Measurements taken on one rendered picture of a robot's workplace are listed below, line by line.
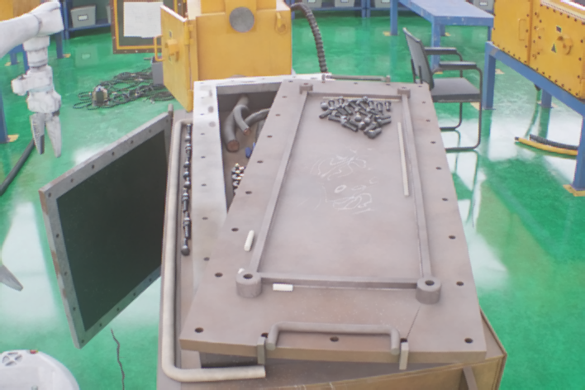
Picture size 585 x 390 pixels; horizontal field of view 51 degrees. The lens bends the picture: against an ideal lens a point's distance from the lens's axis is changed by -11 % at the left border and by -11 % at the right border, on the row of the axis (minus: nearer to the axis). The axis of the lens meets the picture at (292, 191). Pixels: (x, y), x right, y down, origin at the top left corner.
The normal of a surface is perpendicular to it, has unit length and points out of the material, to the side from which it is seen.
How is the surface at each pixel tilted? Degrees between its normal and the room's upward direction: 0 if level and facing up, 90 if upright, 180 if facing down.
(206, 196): 0
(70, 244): 90
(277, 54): 90
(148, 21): 90
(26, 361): 0
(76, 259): 90
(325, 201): 0
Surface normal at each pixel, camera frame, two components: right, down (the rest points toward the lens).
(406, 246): -0.01, -0.90
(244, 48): 0.16, 0.44
